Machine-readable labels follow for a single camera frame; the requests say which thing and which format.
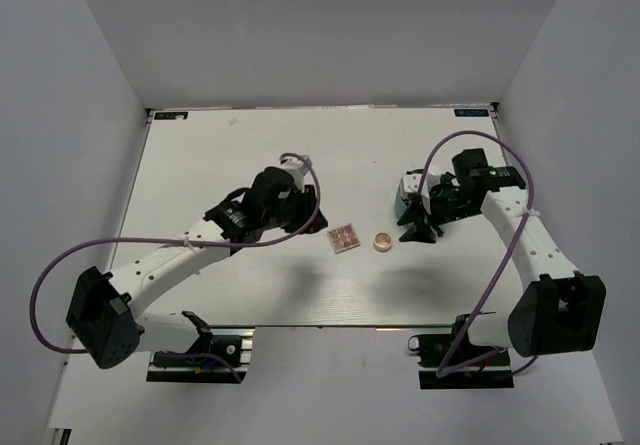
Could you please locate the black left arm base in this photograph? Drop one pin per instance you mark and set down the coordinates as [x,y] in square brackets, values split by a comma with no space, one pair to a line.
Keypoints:
[186,349]

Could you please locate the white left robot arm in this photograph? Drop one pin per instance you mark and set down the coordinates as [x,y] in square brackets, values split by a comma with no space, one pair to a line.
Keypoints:
[108,310]

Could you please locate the teal round organizer cup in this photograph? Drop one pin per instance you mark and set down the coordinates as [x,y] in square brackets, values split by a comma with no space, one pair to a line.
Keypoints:
[407,185]

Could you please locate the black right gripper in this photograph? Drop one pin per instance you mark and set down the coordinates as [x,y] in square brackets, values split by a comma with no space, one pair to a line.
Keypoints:
[417,234]

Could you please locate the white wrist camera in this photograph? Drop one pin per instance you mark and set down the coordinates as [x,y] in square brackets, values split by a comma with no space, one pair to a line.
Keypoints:
[297,166]
[432,178]

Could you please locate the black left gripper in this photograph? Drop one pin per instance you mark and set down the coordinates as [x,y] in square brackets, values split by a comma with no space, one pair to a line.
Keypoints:
[307,201]

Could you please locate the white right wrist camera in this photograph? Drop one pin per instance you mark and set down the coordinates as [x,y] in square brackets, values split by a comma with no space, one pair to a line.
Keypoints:
[432,178]

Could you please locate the round beige powder compact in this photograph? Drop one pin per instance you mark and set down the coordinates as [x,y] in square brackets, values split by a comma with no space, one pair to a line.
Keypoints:
[382,242]

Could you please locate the orange eyeshadow palette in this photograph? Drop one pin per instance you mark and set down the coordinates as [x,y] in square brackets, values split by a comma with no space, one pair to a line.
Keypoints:
[343,238]

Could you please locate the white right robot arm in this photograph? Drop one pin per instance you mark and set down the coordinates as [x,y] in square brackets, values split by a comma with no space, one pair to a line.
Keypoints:
[560,308]

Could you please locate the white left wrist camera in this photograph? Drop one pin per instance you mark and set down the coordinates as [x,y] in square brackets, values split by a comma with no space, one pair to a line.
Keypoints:
[297,166]

